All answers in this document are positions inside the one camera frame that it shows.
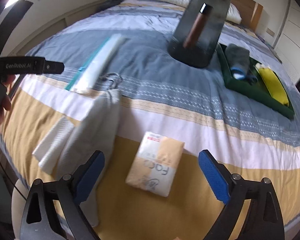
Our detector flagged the white waffle cloth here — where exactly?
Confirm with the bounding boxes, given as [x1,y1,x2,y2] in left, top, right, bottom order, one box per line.
[32,116,74,175]

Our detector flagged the grey drawstring bag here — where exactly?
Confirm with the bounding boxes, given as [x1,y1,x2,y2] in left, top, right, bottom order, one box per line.
[56,73,122,227]

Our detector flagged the clear zip pouch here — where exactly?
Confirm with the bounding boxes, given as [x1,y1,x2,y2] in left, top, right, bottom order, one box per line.
[65,34,125,94]

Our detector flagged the beige tissue pack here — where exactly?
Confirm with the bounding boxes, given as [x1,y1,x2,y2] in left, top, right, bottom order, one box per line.
[126,132,185,197]

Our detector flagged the yellow microfibre cloth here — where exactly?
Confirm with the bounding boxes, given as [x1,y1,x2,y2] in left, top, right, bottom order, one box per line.
[255,63,289,106]

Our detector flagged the dark grey fleece cloth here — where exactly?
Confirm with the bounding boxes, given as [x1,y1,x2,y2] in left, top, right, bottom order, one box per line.
[224,43,250,73]

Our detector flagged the person's left hand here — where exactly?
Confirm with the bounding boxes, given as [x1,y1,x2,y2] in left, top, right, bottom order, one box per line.
[0,74,16,143]

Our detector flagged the dark green tray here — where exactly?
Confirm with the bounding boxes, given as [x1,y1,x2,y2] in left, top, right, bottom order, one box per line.
[216,44,295,120]

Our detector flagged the striped bed cover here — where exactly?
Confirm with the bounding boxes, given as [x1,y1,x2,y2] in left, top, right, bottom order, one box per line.
[0,0,300,239]

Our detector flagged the dark smoked glass vase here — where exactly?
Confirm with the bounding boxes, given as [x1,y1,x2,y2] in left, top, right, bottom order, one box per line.
[167,0,231,68]

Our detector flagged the brown bottle in vase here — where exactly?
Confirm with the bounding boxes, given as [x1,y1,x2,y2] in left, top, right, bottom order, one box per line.
[183,3,213,49]

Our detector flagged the black cable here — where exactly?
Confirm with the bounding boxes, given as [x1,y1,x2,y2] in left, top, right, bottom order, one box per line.
[0,142,27,202]

